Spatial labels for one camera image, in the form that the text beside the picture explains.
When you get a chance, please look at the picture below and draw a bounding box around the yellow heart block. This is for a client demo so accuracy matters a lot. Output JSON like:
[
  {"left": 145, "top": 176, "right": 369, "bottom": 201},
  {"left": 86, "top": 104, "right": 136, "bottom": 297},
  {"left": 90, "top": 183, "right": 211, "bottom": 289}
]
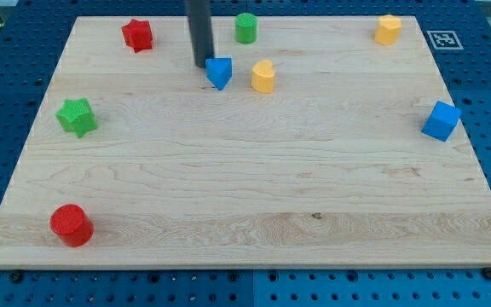
[{"left": 251, "top": 59, "right": 275, "bottom": 94}]

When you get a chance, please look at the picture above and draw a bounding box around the blue triangle block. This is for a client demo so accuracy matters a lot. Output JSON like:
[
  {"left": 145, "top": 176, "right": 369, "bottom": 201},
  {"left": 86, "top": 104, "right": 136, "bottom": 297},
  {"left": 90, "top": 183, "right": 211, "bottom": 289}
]
[{"left": 205, "top": 57, "right": 232, "bottom": 90}]

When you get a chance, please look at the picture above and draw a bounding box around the wooden board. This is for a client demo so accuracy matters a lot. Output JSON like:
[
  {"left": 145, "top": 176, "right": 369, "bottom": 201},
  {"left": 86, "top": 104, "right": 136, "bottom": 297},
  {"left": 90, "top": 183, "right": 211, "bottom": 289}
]
[{"left": 0, "top": 16, "right": 491, "bottom": 270}]

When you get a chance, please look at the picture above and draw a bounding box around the green cylinder block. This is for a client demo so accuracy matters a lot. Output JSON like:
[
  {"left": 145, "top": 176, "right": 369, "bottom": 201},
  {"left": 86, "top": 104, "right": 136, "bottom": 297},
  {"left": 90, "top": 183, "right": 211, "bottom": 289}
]
[{"left": 234, "top": 13, "right": 257, "bottom": 44}]

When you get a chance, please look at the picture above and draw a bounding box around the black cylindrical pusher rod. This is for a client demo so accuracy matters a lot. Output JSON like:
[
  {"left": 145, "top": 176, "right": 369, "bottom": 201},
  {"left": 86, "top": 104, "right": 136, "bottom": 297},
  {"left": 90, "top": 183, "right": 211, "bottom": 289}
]
[{"left": 185, "top": 0, "right": 215, "bottom": 68}]

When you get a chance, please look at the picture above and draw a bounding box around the red star block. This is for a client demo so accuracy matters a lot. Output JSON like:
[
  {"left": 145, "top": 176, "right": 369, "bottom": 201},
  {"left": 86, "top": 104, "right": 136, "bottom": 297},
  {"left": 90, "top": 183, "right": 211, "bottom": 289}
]
[{"left": 121, "top": 19, "right": 153, "bottom": 53}]

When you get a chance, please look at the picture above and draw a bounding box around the green star block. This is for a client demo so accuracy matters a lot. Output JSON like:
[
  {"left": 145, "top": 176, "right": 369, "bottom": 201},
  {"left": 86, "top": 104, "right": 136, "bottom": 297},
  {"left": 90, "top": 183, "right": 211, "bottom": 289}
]
[{"left": 55, "top": 98, "right": 98, "bottom": 138}]

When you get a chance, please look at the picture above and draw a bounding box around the yellow pentagon block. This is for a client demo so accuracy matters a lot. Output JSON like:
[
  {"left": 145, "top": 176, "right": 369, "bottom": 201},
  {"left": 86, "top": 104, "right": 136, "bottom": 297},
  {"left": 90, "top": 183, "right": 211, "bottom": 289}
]
[{"left": 373, "top": 14, "right": 402, "bottom": 46}]

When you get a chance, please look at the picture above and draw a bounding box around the red cylinder block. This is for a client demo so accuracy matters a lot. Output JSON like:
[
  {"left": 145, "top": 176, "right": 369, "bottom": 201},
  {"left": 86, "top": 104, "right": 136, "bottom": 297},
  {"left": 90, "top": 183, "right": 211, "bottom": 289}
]
[{"left": 49, "top": 204, "right": 94, "bottom": 247}]

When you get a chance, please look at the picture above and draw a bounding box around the blue cube block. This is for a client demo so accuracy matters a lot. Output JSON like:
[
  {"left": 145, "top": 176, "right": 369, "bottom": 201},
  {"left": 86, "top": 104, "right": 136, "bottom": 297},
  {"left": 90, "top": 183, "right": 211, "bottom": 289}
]
[{"left": 422, "top": 101, "right": 462, "bottom": 142}]

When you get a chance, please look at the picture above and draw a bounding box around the white fiducial marker tag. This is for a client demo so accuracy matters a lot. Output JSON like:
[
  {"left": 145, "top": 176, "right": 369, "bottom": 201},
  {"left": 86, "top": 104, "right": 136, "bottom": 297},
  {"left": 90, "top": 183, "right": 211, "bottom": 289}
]
[{"left": 427, "top": 30, "right": 463, "bottom": 50}]

